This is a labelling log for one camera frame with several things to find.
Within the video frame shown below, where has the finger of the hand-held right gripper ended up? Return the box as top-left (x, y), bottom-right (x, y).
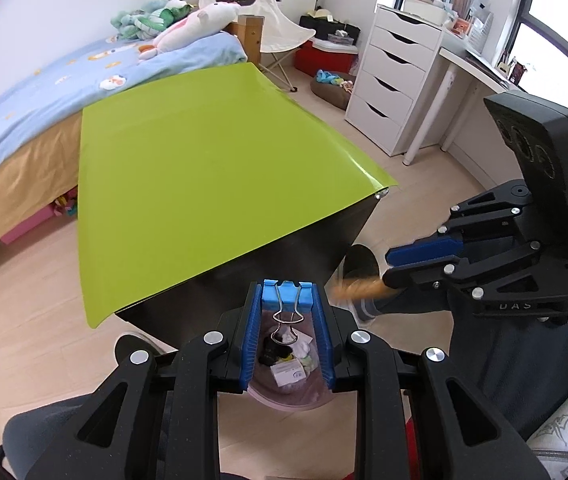
top-left (386, 182), bottom-right (532, 267)
top-left (381, 242), bottom-right (555, 302)

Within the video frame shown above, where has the pink box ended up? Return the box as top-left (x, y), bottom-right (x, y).
top-left (1, 205), bottom-right (79, 246)

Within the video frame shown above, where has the colourful toy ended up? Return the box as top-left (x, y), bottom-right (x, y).
top-left (51, 192), bottom-right (80, 218)

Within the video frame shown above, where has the red storage box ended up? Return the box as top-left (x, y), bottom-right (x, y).
top-left (294, 39), bottom-right (359, 77)

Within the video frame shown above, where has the green topped dark table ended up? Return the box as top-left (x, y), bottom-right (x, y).
top-left (78, 62), bottom-right (399, 356)

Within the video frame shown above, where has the black bag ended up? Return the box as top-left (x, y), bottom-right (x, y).
top-left (299, 15), bottom-right (362, 46)

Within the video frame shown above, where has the black sock with grey patch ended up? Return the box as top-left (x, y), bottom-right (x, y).
top-left (258, 335), bottom-right (295, 366)

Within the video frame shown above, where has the light blue printed blanket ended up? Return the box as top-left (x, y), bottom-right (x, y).
top-left (0, 32), bottom-right (249, 198)

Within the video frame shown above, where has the brown pet bed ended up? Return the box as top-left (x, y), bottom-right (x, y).
top-left (310, 70), bottom-right (359, 110)

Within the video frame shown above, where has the white labelled plastic packet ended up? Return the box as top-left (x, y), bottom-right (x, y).
top-left (270, 360), bottom-right (309, 388)

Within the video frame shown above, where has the white drawer unit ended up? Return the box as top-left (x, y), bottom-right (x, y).
top-left (345, 4), bottom-right (447, 157)

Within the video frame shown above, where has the white storage box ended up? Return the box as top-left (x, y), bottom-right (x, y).
top-left (403, 0), bottom-right (452, 26)

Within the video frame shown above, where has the white desk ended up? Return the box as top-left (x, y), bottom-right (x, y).
top-left (404, 46), bottom-right (510, 166)

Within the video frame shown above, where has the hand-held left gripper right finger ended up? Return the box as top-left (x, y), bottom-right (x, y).
top-left (311, 282), bottom-right (550, 480)

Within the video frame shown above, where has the pink plastic bin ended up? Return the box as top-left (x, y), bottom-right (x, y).
top-left (248, 305), bottom-right (337, 411)

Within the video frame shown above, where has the white folding chair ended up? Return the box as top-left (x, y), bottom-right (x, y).
top-left (199, 0), bottom-right (317, 92)

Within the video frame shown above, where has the black framed window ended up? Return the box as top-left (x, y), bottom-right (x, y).
top-left (386, 0), bottom-right (568, 111)

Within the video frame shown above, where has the green plush toy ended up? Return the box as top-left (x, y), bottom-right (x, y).
top-left (111, 0), bottom-right (197, 41)

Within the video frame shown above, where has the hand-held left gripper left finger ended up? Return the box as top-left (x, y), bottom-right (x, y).
top-left (26, 280), bottom-right (265, 480)

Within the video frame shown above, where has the white mesh basket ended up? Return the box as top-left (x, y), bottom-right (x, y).
top-left (464, 10), bottom-right (495, 56)

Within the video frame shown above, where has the pink and white plush toy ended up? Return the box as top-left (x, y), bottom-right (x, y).
top-left (138, 1), bottom-right (242, 61)

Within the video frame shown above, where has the white slipper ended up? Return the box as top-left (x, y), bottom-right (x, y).
top-left (351, 300), bottom-right (372, 326)

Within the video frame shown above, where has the wooden bed with tan skirt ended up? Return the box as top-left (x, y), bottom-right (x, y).
top-left (0, 15), bottom-right (265, 268)

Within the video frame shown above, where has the person's right leg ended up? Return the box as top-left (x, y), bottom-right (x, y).
top-left (354, 280), bottom-right (568, 441)

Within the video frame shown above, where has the blue binder clip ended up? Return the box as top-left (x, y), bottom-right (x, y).
top-left (261, 280), bottom-right (315, 343)

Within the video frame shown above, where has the wooden clothespin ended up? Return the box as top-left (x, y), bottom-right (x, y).
top-left (334, 277), bottom-right (399, 303)

